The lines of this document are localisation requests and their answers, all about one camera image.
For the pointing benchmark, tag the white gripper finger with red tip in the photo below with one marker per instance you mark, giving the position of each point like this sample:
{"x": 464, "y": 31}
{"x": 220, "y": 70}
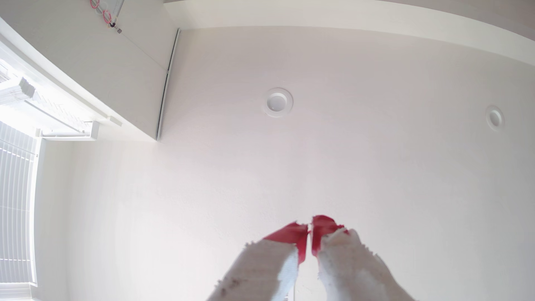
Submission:
{"x": 267, "y": 263}
{"x": 351, "y": 267}

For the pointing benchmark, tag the round recessed ceiling light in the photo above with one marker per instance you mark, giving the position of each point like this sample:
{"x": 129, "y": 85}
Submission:
{"x": 495, "y": 118}
{"x": 277, "y": 102}

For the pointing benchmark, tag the white window blinds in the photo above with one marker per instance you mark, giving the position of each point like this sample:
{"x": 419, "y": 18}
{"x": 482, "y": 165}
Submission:
{"x": 14, "y": 200}

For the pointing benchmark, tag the white wall cabinet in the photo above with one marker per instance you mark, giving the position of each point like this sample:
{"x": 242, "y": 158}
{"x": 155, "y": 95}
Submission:
{"x": 125, "y": 75}

